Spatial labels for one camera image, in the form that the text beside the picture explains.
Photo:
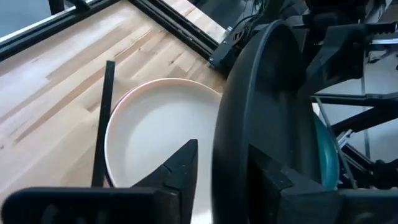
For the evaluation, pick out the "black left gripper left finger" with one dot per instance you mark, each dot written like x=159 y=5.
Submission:
x=149 y=205

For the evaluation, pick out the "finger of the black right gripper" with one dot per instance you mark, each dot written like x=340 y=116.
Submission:
x=339 y=53

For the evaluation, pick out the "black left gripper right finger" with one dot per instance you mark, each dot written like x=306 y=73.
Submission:
x=311 y=207

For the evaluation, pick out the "blue plate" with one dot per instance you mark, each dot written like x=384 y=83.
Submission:
x=328 y=155

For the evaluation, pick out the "cream plate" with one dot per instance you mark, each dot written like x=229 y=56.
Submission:
x=161 y=127

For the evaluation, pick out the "black plate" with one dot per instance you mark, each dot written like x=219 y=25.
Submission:
x=270 y=109

